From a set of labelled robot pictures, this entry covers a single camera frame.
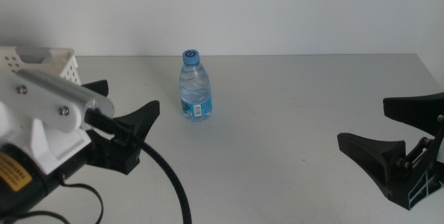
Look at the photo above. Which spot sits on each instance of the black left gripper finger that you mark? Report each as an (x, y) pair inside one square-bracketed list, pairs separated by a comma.
[(145, 116), (98, 88)]

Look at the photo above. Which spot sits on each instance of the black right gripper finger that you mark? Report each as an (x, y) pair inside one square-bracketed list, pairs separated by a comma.
[(374, 154), (416, 111)]

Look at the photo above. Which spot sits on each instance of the clear water bottle blue cap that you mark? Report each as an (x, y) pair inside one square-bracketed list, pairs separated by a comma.
[(195, 88)]

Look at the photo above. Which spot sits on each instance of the white perforated plastic basket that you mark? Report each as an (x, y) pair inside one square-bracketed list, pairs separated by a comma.
[(67, 64)]

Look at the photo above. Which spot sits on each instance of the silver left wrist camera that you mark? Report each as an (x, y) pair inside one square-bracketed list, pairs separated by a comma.
[(69, 88)]

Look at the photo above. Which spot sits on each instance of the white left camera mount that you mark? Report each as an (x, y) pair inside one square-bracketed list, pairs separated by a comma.
[(38, 113)]

